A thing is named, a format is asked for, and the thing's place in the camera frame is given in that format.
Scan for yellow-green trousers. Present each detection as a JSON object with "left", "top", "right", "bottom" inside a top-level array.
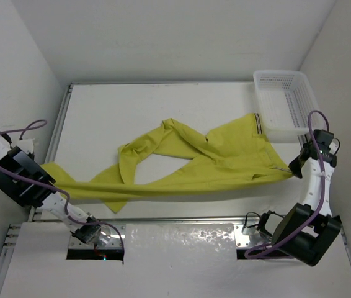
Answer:
[{"left": 42, "top": 114, "right": 292, "bottom": 213}]

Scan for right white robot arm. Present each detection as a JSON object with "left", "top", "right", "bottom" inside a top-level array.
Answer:
[{"left": 257, "top": 143, "right": 341, "bottom": 266}]

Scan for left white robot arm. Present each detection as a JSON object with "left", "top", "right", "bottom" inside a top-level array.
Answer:
[{"left": 0, "top": 134, "right": 102, "bottom": 246}]

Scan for white perforated plastic basket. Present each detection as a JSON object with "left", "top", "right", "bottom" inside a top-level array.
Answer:
[{"left": 253, "top": 70, "right": 319, "bottom": 143}]

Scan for white front cover board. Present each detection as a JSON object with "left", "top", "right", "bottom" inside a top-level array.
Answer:
[{"left": 1, "top": 223, "right": 351, "bottom": 297}]

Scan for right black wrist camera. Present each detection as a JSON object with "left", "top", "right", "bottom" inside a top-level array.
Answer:
[{"left": 313, "top": 129, "right": 334, "bottom": 152}]

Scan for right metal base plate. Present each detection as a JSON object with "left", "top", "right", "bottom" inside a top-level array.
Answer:
[{"left": 234, "top": 223, "right": 271, "bottom": 250}]

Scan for metal base plate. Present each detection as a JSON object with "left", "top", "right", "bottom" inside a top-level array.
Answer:
[
  {"left": 68, "top": 224, "right": 125, "bottom": 250},
  {"left": 234, "top": 223, "right": 271, "bottom": 250}
]

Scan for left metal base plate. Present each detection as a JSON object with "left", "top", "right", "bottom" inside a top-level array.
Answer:
[{"left": 68, "top": 224, "right": 125, "bottom": 250}]

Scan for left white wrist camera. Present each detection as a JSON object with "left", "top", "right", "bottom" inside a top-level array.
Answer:
[{"left": 17, "top": 138, "right": 35, "bottom": 155}]

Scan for aluminium table frame rail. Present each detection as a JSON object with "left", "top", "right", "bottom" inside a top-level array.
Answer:
[{"left": 0, "top": 83, "right": 74, "bottom": 293}]

